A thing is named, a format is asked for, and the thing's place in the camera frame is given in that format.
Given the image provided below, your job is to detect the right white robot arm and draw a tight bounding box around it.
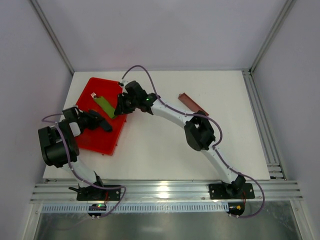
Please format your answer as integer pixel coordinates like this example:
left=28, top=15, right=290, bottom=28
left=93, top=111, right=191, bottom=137
left=114, top=80, right=246, bottom=198

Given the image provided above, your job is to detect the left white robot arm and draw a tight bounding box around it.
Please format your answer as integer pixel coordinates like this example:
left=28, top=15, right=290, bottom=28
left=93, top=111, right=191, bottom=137
left=38, top=107, right=113, bottom=201

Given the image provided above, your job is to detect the red plastic tray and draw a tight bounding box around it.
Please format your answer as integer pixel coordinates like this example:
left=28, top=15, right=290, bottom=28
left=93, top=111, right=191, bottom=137
left=76, top=77, right=127, bottom=156

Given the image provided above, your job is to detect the brown utensil holder box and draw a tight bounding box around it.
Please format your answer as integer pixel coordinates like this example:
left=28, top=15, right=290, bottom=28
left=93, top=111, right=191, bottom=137
left=178, top=92, right=209, bottom=117

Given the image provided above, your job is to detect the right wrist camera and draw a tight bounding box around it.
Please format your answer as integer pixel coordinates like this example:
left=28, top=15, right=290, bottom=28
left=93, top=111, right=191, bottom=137
left=118, top=79, right=129, bottom=87

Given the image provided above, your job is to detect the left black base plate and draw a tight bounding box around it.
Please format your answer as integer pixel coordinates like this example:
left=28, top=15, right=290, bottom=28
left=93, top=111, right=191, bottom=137
left=68, top=185, right=121, bottom=201

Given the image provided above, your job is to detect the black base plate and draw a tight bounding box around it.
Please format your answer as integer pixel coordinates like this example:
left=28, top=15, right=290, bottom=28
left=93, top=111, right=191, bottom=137
left=68, top=185, right=121, bottom=201
left=208, top=183, right=255, bottom=200

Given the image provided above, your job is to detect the left aluminium frame post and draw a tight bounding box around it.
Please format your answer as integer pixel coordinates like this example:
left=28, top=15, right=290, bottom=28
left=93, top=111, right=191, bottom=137
left=28, top=0, right=75, bottom=76

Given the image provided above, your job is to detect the aluminium frame post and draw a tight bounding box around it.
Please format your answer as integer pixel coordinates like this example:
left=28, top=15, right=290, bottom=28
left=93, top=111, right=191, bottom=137
left=249, top=0, right=297, bottom=75
left=28, top=0, right=75, bottom=76

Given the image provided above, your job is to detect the perforated cable duct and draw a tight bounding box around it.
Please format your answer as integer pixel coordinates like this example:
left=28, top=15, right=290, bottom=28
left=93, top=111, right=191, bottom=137
left=41, top=201, right=229, bottom=214

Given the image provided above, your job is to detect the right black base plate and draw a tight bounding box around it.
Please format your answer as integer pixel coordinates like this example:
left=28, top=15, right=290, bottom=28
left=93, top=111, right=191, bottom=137
left=208, top=183, right=255, bottom=200

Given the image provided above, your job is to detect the aluminium mounting rail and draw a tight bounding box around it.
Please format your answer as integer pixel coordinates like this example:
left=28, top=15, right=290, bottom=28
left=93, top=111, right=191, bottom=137
left=30, top=179, right=303, bottom=203

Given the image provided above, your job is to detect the right aluminium frame post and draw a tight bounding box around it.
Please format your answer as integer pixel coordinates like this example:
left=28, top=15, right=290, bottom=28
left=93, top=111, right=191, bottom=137
left=249, top=0, right=297, bottom=75

